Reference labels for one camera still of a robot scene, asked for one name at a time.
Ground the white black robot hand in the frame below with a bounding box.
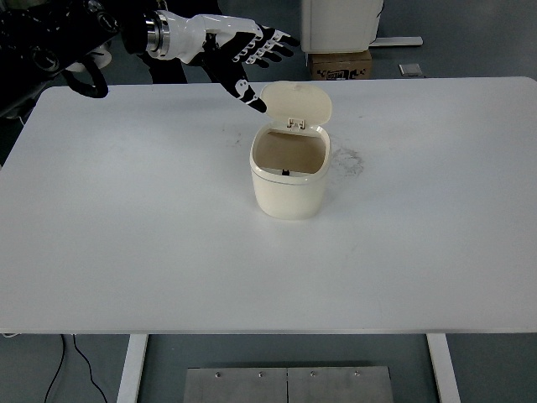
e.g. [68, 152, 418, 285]
[167, 11, 301, 114]

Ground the cream lidded trash bin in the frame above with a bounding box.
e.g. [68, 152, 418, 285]
[249, 81, 334, 222]

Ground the person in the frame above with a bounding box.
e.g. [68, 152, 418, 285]
[139, 0, 223, 85]

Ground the white appliance cabinet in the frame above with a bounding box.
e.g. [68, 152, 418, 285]
[299, 0, 386, 55]

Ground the brown cardboard box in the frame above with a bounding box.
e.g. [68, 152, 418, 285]
[307, 50, 374, 81]

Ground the white table foot bar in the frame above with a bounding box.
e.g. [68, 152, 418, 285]
[370, 37, 425, 48]

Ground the white table leg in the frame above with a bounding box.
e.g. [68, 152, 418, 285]
[426, 333, 462, 403]
[116, 333, 149, 403]

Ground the grey metal plate with screws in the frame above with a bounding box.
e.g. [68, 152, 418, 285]
[183, 367, 289, 403]
[286, 365, 394, 403]

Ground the thin black floor cable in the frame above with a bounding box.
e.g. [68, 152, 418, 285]
[72, 333, 107, 403]
[44, 333, 67, 403]

